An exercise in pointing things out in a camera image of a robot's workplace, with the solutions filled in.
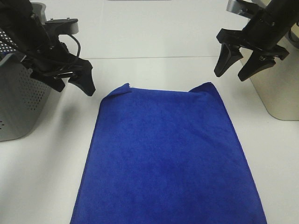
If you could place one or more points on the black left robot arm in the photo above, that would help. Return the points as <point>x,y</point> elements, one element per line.
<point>10,22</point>

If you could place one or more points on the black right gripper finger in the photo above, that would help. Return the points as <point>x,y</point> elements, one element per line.
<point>229,54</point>
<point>256,63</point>

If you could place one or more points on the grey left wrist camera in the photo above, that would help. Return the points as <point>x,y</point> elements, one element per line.
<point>66,26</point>

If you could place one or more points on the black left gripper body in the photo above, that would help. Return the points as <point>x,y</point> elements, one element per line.
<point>52,56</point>

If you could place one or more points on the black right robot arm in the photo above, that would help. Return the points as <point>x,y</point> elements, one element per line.
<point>287,10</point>

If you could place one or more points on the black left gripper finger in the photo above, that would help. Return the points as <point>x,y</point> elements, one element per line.
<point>82,76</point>
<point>56,84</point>

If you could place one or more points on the grey perforated plastic basket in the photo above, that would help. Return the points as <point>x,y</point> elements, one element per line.
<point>21,97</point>

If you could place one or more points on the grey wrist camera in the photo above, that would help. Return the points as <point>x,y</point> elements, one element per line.
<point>66,26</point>
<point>243,8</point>

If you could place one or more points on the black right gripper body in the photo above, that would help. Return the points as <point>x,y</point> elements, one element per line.
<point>262,33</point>

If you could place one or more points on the beige plastic bin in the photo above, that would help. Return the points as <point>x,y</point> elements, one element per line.
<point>278,87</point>

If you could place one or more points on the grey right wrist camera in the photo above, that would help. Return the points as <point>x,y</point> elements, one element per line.
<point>243,8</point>

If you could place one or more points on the blue microfibre towel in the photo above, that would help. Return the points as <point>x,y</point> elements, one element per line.
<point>166,157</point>

